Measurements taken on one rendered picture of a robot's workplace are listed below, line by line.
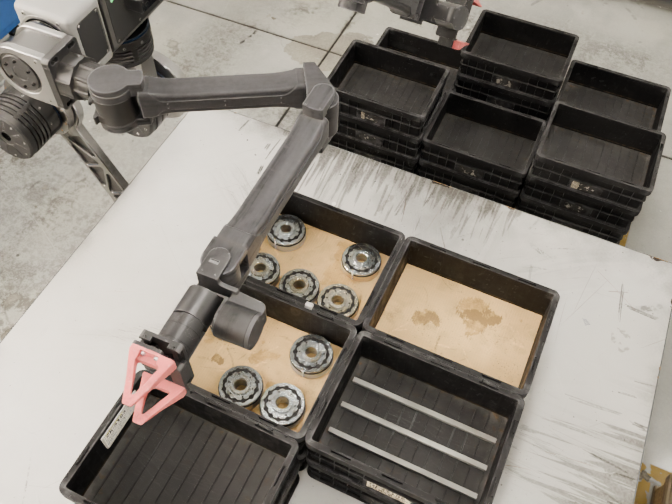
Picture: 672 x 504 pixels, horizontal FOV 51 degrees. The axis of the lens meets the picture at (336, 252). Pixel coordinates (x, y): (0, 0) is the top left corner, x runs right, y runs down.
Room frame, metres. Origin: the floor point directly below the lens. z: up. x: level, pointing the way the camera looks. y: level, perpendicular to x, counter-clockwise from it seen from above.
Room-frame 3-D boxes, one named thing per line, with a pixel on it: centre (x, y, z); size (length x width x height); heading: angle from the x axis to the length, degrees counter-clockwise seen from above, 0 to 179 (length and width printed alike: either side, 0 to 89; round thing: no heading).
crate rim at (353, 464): (0.58, -0.19, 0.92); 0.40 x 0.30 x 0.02; 67
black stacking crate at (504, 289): (0.85, -0.31, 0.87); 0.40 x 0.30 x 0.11; 67
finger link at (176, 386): (0.40, 0.25, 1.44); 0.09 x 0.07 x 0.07; 159
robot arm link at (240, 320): (0.54, 0.15, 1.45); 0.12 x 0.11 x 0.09; 159
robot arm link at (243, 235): (0.77, 0.11, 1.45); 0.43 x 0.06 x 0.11; 158
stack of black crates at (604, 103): (2.11, -1.06, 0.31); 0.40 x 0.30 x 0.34; 68
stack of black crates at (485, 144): (1.89, -0.54, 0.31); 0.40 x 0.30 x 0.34; 68
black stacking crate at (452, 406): (0.58, -0.19, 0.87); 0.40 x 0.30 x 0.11; 67
